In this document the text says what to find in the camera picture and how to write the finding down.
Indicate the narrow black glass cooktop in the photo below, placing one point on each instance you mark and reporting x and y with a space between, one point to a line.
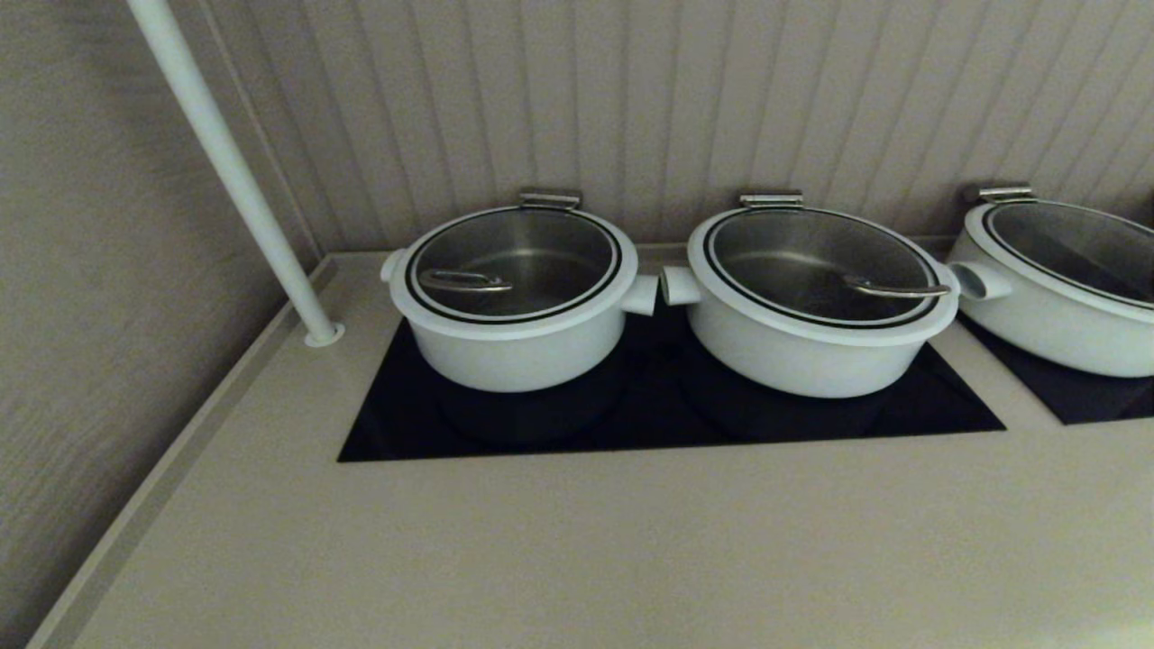
1100 401

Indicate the white round cooking pot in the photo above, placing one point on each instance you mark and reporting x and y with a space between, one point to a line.
1046 333
793 365
514 361

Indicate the wide black glass cooktop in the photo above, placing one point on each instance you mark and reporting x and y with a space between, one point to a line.
649 415

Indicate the white slanted metal pole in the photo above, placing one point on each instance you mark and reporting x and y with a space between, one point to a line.
225 153

